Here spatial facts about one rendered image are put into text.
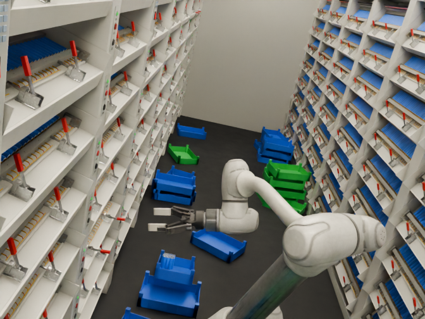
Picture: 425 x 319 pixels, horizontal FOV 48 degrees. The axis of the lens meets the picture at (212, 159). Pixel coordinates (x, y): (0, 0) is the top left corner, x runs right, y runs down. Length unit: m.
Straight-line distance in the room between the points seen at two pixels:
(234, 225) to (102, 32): 0.90
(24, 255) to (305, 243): 0.69
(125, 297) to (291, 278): 1.26
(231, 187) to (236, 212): 0.10
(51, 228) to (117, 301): 1.27
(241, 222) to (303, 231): 0.58
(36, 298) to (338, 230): 0.81
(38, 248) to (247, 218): 0.90
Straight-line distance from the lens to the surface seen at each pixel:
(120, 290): 2.56
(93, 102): 1.37
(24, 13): 0.79
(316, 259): 1.31
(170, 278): 2.51
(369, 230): 1.42
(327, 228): 1.32
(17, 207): 0.97
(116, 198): 2.24
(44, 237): 1.23
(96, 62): 1.34
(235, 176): 1.81
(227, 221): 1.84
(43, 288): 1.38
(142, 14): 2.02
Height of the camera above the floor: 1.54
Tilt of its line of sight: 20 degrees down
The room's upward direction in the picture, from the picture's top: 13 degrees clockwise
